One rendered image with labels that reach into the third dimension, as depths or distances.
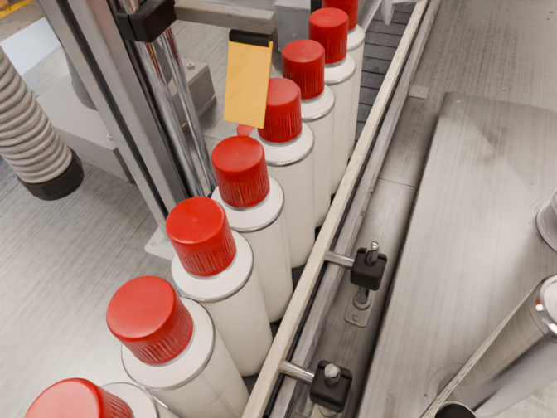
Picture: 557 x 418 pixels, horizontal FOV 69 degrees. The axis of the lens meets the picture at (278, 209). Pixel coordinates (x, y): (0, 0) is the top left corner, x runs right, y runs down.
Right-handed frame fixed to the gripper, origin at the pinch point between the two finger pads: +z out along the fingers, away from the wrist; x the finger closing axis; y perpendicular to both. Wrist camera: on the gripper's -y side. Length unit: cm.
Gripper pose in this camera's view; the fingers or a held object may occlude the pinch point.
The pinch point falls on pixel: (384, 14)
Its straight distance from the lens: 69.2
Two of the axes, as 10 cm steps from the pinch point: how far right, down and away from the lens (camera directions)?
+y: 9.2, 2.6, -2.9
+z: -1.3, 9.0, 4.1
